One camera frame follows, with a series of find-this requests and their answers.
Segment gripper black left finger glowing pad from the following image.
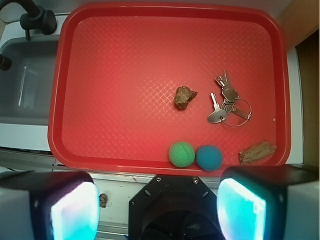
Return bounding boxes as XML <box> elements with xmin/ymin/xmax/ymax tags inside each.
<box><xmin>0</xmin><ymin>171</ymin><xmax>100</xmax><ymax>240</ymax></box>

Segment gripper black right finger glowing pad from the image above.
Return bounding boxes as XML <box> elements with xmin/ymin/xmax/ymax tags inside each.
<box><xmin>216</xmin><ymin>165</ymin><xmax>320</xmax><ymax>240</ymax></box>

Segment brown wood piece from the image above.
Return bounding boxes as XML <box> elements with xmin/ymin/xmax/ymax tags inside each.
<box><xmin>238</xmin><ymin>140</ymin><xmax>277</xmax><ymax>165</ymax></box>

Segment blue foam ball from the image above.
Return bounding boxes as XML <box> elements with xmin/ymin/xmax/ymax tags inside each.
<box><xmin>196</xmin><ymin>145</ymin><xmax>223</xmax><ymax>172</ymax></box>

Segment small brown rock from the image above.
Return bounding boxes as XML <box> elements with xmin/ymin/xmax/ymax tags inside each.
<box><xmin>99</xmin><ymin>193</ymin><xmax>109</xmax><ymax>208</ymax></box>

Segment green foam ball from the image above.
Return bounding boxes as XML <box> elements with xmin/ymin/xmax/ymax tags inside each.
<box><xmin>168</xmin><ymin>141</ymin><xmax>196</xmax><ymax>168</ymax></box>

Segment grey sink basin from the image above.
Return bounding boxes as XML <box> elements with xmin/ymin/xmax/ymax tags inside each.
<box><xmin>0</xmin><ymin>35</ymin><xmax>59</xmax><ymax>126</ymax></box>

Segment red plastic tray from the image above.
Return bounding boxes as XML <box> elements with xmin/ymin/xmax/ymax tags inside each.
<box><xmin>48</xmin><ymin>2</ymin><xmax>291</xmax><ymax>177</ymax></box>

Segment black faucet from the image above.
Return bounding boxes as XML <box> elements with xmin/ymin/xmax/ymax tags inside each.
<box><xmin>0</xmin><ymin>0</ymin><xmax>57</xmax><ymax>71</ymax></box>

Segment silver keys on ring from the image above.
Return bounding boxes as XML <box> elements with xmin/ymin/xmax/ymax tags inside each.
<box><xmin>207</xmin><ymin>70</ymin><xmax>252</xmax><ymax>128</ymax></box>

